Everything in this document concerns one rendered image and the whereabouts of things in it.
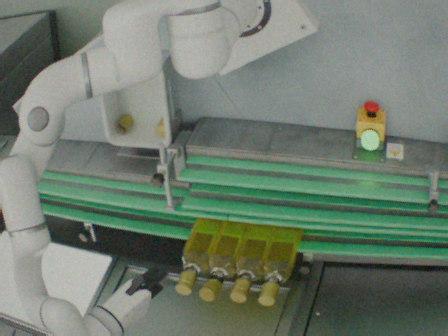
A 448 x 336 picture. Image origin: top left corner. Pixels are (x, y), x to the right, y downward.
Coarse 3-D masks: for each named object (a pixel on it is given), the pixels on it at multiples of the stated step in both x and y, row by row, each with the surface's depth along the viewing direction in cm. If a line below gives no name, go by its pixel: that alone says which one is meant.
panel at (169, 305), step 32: (192, 288) 144; (224, 288) 144; (256, 288) 143; (288, 288) 141; (0, 320) 136; (160, 320) 136; (192, 320) 135; (224, 320) 135; (256, 320) 134; (288, 320) 132
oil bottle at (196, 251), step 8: (200, 224) 140; (208, 224) 140; (216, 224) 139; (192, 232) 138; (200, 232) 138; (208, 232) 137; (216, 232) 138; (192, 240) 136; (200, 240) 135; (208, 240) 135; (184, 248) 134; (192, 248) 134; (200, 248) 133; (208, 248) 134; (184, 256) 132; (192, 256) 132; (200, 256) 132; (208, 256) 133; (184, 264) 133; (200, 264) 131; (208, 264) 133; (200, 272) 133
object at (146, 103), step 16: (160, 80) 137; (112, 96) 148; (128, 96) 151; (144, 96) 150; (160, 96) 149; (112, 112) 150; (128, 112) 154; (144, 112) 153; (160, 112) 151; (112, 128) 151; (144, 128) 154; (128, 144) 150; (144, 144) 149
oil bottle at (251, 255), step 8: (256, 224) 138; (248, 232) 136; (256, 232) 136; (264, 232) 136; (272, 232) 136; (248, 240) 134; (256, 240) 134; (264, 240) 134; (240, 248) 132; (248, 248) 132; (256, 248) 132; (264, 248) 132; (240, 256) 130; (248, 256) 130; (256, 256) 130; (264, 256) 131; (240, 264) 129; (248, 264) 129; (256, 264) 128; (240, 272) 129; (256, 272) 129
